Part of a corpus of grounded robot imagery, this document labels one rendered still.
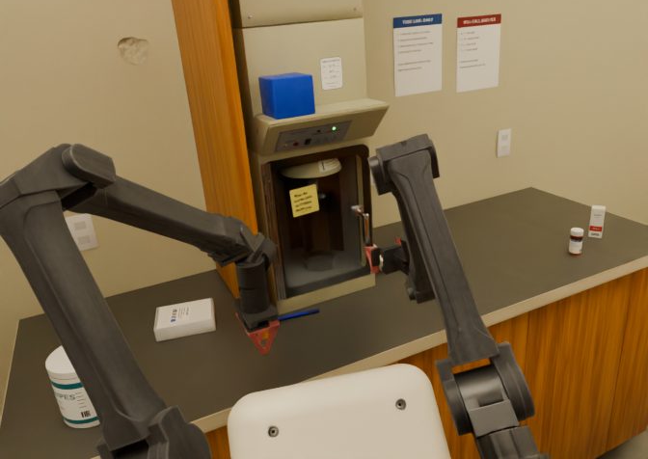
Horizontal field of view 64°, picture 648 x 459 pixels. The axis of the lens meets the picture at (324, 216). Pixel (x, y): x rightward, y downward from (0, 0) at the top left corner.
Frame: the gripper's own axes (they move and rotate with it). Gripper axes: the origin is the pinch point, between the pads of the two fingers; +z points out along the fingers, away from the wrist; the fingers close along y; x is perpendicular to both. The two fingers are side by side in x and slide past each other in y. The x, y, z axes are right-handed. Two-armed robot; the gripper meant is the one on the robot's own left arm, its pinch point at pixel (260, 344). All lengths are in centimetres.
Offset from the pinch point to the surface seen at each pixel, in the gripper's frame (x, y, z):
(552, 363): -94, 6, 45
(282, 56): -23, 33, -54
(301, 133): -23, 25, -37
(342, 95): -39, 33, -43
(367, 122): -42, 26, -36
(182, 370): 14.8, 22.1, 15.8
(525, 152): -148, 76, 0
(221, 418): 10.3, 3.2, 17.6
